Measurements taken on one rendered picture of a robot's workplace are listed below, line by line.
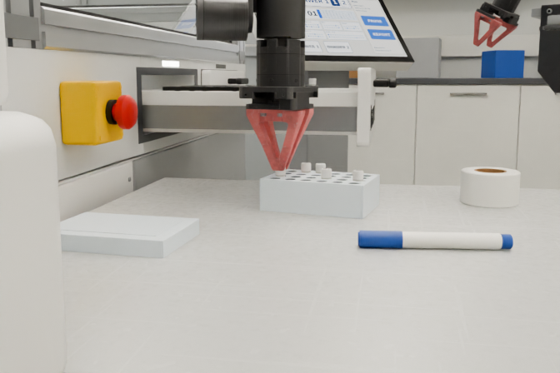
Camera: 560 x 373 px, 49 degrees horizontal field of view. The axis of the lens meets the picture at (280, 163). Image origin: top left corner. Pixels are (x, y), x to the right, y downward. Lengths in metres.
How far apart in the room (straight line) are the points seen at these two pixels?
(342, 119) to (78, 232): 0.43
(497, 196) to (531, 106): 3.31
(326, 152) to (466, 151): 2.09
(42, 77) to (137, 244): 0.24
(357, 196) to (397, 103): 3.28
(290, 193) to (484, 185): 0.24
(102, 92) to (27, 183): 0.52
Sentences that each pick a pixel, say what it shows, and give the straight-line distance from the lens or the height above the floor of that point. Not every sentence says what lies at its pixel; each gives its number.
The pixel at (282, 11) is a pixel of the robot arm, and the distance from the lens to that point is 0.71.
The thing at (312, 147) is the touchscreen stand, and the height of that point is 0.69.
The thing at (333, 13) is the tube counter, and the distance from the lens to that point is 2.06.
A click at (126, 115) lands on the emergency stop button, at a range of 0.73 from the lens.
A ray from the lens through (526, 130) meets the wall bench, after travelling 4.09.
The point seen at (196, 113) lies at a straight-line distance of 0.93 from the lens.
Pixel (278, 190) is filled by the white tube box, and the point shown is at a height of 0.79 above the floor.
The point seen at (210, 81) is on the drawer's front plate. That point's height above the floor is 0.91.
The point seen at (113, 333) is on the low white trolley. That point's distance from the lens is 0.41.
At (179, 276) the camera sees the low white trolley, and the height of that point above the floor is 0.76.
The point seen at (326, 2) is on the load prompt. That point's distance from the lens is 2.09.
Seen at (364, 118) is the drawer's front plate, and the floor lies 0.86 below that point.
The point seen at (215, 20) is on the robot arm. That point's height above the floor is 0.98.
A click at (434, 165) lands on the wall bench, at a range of 4.01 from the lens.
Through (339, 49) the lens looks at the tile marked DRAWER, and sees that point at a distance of 1.95.
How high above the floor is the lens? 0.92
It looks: 8 degrees down
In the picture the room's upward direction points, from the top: straight up
